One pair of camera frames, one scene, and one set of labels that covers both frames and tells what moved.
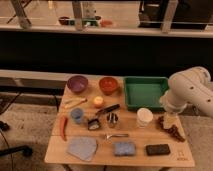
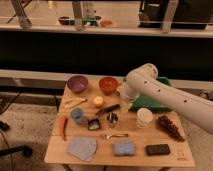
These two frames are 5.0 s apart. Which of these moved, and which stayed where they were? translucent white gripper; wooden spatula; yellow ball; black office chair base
Moved: translucent white gripper
Stayed: wooden spatula; yellow ball; black office chair base
